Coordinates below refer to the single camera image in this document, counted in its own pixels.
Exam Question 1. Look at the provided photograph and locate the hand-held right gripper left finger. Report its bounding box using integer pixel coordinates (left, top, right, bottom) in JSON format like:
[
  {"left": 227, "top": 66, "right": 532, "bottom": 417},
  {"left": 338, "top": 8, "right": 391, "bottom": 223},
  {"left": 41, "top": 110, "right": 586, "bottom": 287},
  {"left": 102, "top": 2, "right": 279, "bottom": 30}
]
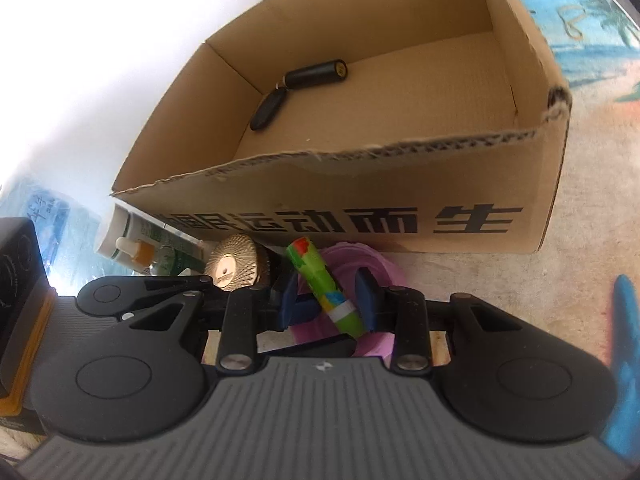
[{"left": 75, "top": 272, "right": 321, "bottom": 376}]

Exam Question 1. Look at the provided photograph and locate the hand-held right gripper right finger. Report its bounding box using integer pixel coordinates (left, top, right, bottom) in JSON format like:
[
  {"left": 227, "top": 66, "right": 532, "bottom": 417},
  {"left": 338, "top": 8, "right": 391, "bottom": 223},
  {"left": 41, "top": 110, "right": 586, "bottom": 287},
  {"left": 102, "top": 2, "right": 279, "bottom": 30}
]
[{"left": 354, "top": 267, "right": 508, "bottom": 376}]

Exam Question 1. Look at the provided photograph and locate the purple plastic lid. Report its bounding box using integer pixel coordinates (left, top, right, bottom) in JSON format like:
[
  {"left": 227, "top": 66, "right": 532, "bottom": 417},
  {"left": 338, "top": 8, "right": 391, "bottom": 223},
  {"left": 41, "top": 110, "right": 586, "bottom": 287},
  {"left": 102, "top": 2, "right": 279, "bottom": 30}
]
[{"left": 292, "top": 242, "right": 408, "bottom": 358}]

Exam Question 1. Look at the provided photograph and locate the green toy tube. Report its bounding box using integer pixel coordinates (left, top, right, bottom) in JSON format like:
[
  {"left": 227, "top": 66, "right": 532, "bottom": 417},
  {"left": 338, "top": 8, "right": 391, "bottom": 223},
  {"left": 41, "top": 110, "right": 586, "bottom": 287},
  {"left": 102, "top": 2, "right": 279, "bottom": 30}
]
[{"left": 286, "top": 237, "right": 365, "bottom": 336}]

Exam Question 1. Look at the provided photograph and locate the gold round lid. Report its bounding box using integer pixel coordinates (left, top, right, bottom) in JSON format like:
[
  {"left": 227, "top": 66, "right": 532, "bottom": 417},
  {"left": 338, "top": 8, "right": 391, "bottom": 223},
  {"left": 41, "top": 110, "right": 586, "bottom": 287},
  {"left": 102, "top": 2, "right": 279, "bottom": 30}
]
[{"left": 204, "top": 234, "right": 273, "bottom": 291}]

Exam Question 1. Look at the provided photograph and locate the brown cardboard box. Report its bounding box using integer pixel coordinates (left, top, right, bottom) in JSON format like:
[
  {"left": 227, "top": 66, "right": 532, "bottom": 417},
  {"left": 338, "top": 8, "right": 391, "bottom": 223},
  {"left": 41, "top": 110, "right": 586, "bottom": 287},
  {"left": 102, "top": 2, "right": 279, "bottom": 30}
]
[{"left": 110, "top": 0, "right": 573, "bottom": 256}]

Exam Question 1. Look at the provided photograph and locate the small orange bottle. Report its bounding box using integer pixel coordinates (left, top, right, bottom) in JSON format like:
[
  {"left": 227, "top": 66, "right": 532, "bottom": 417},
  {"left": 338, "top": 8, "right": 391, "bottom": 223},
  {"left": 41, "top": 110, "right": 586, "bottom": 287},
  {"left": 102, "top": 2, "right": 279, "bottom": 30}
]
[{"left": 115, "top": 238, "right": 152, "bottom": 271}]

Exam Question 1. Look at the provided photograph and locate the white and green tube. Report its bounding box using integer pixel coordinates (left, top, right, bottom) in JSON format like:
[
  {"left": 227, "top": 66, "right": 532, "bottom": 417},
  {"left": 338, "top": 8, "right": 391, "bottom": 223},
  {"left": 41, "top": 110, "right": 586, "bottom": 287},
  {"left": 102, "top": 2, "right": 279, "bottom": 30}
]
[{"left": 94, "top": 204, "right": 206, "bottom": 278}]

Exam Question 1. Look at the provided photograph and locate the black key fob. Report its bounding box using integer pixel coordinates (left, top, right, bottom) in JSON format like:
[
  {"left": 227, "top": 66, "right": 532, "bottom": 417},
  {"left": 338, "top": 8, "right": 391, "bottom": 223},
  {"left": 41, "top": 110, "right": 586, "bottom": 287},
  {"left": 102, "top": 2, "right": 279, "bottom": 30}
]
[{"left": 250, "top": 87, "right": 288, "bottom": 132}]

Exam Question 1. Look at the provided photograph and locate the black cylindrical flashlight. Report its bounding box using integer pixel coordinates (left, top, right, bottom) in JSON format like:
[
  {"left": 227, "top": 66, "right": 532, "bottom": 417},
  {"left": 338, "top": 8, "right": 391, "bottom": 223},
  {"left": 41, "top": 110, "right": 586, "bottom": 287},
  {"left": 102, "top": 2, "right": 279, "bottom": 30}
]
[{"left": 282, "top": 59, "right": 349, "bottom": 92}]

